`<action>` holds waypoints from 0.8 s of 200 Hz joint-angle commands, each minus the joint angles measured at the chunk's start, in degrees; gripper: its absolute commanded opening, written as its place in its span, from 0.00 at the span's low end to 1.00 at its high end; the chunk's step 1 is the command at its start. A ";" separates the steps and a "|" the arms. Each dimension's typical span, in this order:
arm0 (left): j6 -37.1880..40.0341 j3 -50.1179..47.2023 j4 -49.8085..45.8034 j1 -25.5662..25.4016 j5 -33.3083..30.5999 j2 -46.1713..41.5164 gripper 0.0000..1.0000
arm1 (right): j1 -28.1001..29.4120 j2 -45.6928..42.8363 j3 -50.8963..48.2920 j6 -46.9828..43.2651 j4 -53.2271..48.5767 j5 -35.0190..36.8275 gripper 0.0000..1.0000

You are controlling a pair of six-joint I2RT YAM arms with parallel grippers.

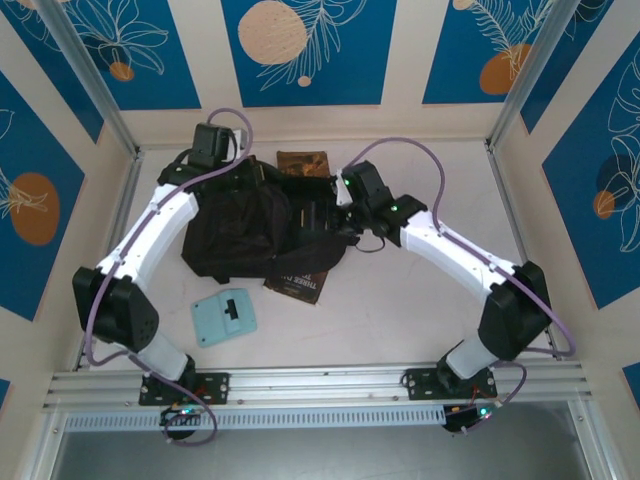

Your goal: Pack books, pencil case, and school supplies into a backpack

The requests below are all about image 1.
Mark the teal and orange landscape book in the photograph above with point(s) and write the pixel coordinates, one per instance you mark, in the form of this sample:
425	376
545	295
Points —
305	162

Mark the black fabric backpack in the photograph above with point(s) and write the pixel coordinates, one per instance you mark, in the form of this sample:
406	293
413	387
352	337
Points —
235	230

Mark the dark red paperback book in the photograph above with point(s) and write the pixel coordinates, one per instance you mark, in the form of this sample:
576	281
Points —
297	287

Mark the teal pencil case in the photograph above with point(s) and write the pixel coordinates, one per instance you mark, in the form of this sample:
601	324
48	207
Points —
222	320

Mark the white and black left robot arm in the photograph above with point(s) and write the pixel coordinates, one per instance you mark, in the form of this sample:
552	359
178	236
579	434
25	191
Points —
155	240

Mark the aluminium corner post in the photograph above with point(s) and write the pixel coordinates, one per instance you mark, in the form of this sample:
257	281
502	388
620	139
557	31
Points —
530	65
85	65

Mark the aluminium mounting rail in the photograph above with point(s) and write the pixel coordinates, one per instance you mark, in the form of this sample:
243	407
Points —
320	385

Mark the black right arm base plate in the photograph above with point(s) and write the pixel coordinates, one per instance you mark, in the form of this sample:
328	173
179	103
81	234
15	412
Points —
417	382

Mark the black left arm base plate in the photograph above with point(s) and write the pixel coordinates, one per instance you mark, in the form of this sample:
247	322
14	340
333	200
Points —
215	387

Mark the aluminium frame leg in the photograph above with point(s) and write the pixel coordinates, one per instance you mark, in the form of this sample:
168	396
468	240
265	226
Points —
602	467
42	450

